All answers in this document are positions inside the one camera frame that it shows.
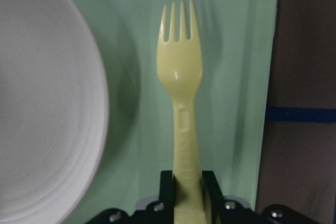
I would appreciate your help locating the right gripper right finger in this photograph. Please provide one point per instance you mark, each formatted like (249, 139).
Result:
(213, 196)

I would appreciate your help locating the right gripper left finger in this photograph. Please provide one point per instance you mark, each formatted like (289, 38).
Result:
(167, 188)

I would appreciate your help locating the yellow plastic fork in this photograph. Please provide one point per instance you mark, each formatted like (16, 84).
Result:
(180, 70)

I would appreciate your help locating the white round plate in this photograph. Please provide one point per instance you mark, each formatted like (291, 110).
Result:
(54, 110)

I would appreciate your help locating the green plastic tray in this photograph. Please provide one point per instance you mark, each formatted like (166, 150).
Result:
(236, 38)

